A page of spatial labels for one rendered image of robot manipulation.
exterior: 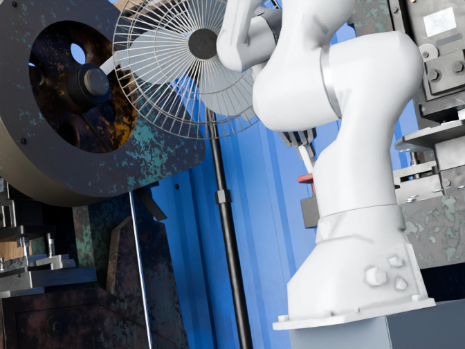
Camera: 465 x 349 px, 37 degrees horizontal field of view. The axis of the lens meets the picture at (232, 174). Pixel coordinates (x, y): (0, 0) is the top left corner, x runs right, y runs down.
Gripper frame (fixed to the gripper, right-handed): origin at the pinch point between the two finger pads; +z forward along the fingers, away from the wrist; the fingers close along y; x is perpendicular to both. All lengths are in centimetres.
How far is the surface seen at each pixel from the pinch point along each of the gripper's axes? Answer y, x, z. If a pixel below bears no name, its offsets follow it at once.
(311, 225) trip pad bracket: -1.0, -9.2, 13.7
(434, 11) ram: 32.7, 25.4, -20.3
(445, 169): 30.1, 0.4, 11.2
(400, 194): 17.8, 2.1, 14.9
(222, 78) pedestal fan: -43, 47, -23
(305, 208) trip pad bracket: -1.9, -7.4, 9.8
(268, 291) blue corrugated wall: -107, 112, 83
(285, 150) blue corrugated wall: -84, 138, 25
